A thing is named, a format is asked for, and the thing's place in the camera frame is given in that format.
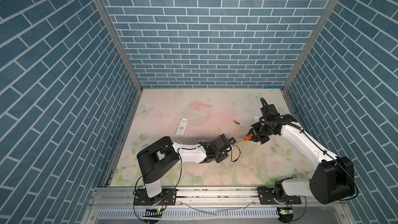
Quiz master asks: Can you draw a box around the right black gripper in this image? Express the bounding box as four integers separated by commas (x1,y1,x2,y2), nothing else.
246,121,275,144

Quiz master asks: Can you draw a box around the orange black screwdriver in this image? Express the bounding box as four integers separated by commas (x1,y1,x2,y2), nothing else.
234,134,254,145

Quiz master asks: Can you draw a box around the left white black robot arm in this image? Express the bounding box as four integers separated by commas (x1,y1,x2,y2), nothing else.
136,134,236,198

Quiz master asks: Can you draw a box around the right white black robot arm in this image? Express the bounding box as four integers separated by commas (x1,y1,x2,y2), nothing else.
246,99,359,204

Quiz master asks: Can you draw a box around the left circuit board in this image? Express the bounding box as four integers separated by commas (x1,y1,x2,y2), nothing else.
143,209,163,218

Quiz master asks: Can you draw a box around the circuit board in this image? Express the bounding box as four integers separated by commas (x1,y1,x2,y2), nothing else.
143,209,163,218
279,207,293,215

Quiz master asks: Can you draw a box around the right circuit board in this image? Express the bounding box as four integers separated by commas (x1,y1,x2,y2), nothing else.
279,207,293,215

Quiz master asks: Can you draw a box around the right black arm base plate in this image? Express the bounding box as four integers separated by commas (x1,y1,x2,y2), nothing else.
257,186,302,205

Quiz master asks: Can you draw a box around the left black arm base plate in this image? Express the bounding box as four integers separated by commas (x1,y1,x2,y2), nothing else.
134,188,177,206

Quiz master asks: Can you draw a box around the aluminium front rail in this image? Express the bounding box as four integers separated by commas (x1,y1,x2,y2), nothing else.
82,186,354,224

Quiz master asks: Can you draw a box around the white slotted cable duct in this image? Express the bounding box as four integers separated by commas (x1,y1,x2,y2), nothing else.
97,207,279,220

